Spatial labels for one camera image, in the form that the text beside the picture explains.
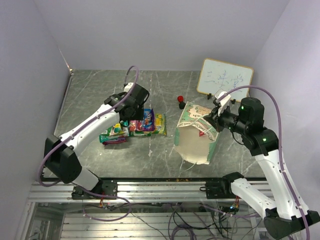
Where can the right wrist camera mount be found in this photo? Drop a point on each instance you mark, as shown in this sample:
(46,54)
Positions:
(221,101)

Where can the purple pink snack packet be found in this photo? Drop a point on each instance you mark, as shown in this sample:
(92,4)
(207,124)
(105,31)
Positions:
(132,127)

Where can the yellow Fox's candy bag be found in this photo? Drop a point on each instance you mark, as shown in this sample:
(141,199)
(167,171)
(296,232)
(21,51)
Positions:
(160,124)

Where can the blue purple snack packet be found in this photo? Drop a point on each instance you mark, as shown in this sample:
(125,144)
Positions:
(148,122)

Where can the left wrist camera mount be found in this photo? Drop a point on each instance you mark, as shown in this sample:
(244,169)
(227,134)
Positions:
(128,87)

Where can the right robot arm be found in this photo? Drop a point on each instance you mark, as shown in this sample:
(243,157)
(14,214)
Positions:
(286,213)

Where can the teal snack packet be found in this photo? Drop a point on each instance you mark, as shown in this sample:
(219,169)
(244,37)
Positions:
(113,132)

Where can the small whiteboard with writing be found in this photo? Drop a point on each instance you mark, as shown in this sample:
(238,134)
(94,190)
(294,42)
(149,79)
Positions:
(218,75)

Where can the pink Fox's candy bag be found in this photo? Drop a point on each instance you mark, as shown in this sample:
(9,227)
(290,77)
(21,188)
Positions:
(115,141)

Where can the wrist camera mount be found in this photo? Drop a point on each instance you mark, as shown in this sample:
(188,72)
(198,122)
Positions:
(221,101)
(128,87)

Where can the green patterned paper bag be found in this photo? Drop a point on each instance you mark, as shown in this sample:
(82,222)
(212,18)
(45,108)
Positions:
(192,148)

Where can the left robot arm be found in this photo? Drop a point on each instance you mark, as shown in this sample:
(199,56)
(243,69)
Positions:
(61,152)

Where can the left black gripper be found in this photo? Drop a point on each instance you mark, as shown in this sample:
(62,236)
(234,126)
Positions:
(139,115)

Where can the green snack packet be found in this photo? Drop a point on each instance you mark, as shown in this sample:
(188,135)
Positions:
(140,133)

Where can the red and black marker cap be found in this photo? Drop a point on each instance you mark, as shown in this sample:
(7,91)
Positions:
(181,102)

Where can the aluminium rail frame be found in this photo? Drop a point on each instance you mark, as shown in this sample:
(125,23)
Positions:
(133,190)

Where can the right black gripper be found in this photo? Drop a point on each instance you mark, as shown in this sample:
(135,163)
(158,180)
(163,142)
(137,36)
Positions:
(213,117)

